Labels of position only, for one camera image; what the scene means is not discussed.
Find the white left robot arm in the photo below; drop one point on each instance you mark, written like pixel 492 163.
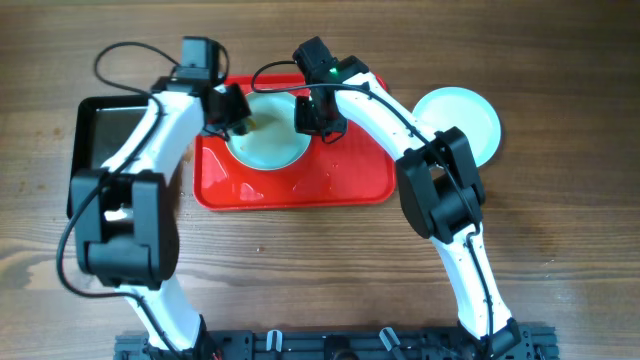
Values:
pixel 122 220

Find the red serving tray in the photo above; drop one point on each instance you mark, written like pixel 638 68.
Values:
pixel 355 170

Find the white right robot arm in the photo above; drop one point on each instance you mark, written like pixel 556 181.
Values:
pixel 440 188

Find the green and yellow sponge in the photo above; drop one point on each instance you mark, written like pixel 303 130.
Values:
pixel 243 126

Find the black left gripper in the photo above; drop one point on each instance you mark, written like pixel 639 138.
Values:
pixel 237 108

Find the light blue plate top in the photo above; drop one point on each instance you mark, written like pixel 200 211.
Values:
pixel 271 142

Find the black water tray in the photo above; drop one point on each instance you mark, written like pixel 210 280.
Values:
pixel 103 125

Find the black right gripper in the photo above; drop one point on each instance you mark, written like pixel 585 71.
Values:
pixel 304 126

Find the light blue plate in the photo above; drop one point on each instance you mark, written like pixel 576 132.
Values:
pixel 271 142
pixel 465 109

